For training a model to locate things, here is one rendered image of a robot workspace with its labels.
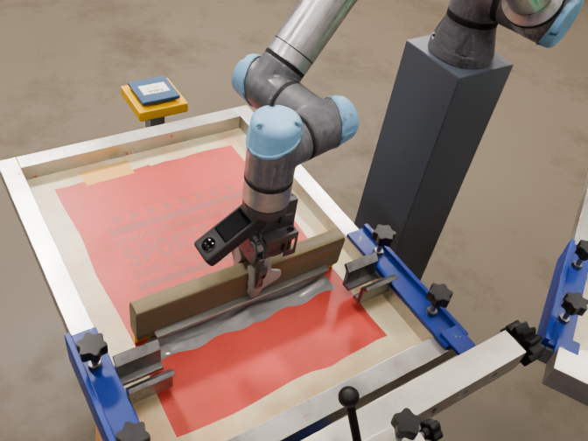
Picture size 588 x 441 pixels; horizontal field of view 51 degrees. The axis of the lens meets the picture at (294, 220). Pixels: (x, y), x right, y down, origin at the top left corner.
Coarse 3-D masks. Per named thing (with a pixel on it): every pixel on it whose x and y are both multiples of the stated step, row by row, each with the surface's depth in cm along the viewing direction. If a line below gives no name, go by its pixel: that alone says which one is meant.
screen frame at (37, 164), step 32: (160, 128) 140; (192, 128) 142; (224, 128) 147; (32, 160) 126; (64, 160) 129; (96, 160) 133; (320, 192) 131; (32, 224) 114; (352, 224) 125; (352, 256) 123; (64, 288) 104; (64, 320) 100; (416, 320) 110; (416, 352) 105; (448, 352) 106; (352, 384) 98; (384, 384) 99; (288, 416) 93; (320, 416) 94
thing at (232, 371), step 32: (64, 192) 126; (96, 192) 127; (128, 192) 128; (160, 192) 129; (96, 224) 120; (96, 256) 115; (128, 288) 110; (128, 320) 105; (192, 352) 103; (224, 352) 104; (256, 352) 104; (192, 384) 98; (224, 384) 99; (256, 384) 100; (192, 416) 94; (224, 416) 95
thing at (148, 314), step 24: (312, 240) 111; (336, 240) 112; (240, 264) 105; (288, 264) 109; (312, 264) 114; (192, 288) 100; (216, 288) 102; (240, 288) 106; (264, 288) 110; (144, 312) 96; (168, 312) 99; (192, 312) 103; (144, 336) 100
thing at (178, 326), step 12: (300, 276) 113; (312, 276) 114; (276, 288) 111; (288, 288) 112; (240, 300) 107; (252, 300) 108; (204, 312) 105; (216, 312) 105; (180, 324) 102; (192, 324) 103; (156, 336) 101
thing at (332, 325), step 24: (168, 168) 135; (192, 168) 137; (216, 168) 138; (240, 168) 139; (168, 192) 130; (336, 288) 117; (288, 312) 111; (312, 312) 112; (336, 312) 113; (360, 312) 114; (264, 336) 107; (288, 336) 108; (312, 336) 108; (336, 336) 109; (360, 336) 110; (384, 336) 110; (288, 360) 104; (312, 360) 105; (336, 360) 105
